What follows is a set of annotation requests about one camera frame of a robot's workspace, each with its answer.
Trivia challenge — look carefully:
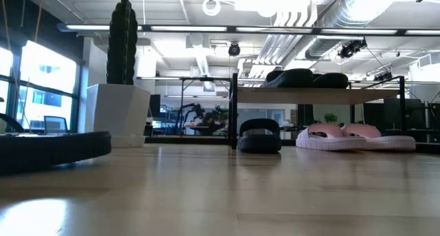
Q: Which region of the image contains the black rubber slide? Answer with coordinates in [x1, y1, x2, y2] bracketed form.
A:
[312, 72, 350, 89]
[0, 131, 113, 177]
[264, 68, 314, 89]
[238, 118, 283, 153]

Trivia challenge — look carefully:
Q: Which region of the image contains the pink rubber slide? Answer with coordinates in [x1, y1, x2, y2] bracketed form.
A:
[342, 123, 417, 151]
[295, 122, 368, 151]

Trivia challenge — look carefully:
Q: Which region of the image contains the leafy green office plant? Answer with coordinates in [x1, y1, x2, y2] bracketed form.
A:
[208, 107, 230, 127]

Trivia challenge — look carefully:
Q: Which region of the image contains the white angular plant pot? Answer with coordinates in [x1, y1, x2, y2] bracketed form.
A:
[85, 83, 151, 149]

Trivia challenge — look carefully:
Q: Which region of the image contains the dark green cactus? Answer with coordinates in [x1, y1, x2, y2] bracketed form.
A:
[106, 0, 138, 85]

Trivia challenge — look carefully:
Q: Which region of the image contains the black ceiling spotlight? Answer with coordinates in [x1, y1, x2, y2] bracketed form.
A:
[373, 72, 395, 82]
[338, 39, 368, 59]

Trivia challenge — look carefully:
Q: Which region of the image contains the long linear ceiling light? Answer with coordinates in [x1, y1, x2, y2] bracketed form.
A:
[56, 22, 440, 37]

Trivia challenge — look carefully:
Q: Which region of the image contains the dark office chair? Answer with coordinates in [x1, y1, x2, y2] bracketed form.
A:
[43, 115, 69, 134]

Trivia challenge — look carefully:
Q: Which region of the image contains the large office window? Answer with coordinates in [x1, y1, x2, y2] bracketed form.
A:
[0, 39, 82, 133]

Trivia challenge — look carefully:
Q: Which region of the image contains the black curved bar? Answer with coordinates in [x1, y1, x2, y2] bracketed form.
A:
[0, 112, 25, 133]

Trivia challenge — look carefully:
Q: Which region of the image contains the black metal frame stand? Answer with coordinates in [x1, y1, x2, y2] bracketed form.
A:
[179, 76, 232, 137]

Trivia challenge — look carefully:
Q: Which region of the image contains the black aluminium rig frame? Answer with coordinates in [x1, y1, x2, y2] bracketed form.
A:
[144, 135, 440, 154]

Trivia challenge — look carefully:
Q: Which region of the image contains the wooden shelf with black frame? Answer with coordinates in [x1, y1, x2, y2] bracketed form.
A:
[229, 72, 412, 151]

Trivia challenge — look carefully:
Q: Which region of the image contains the white ring ceiling lamp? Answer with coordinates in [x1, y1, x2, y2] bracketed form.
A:
[201, 0, 222, 17]

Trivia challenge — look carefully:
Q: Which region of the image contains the silver round ceiling duct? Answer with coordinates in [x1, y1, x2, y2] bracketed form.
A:
[304, 0, 399, 60]

